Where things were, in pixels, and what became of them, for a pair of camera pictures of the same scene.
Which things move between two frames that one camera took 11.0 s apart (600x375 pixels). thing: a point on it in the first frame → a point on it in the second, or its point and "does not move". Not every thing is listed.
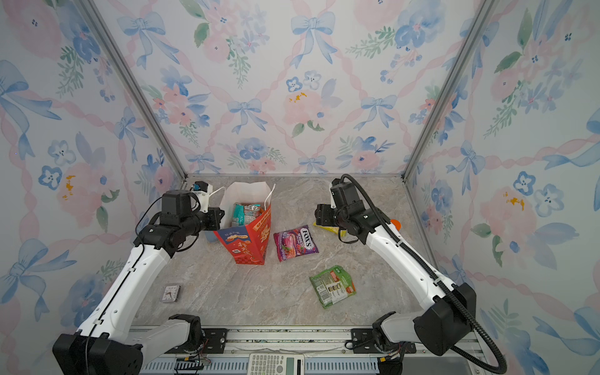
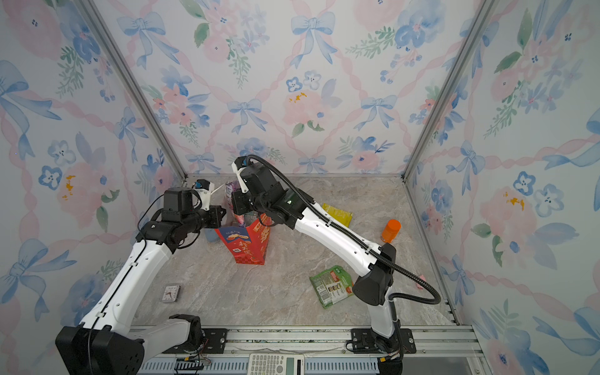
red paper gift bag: x=245 y=228 does not move
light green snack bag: x=333 y=285 does not move
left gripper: x=215 y=213 does not move
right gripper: x=322 y=215 → x=238 y=200
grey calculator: x=276 y=364 does not move
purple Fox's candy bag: x=294 y=243 → x=239 y=220
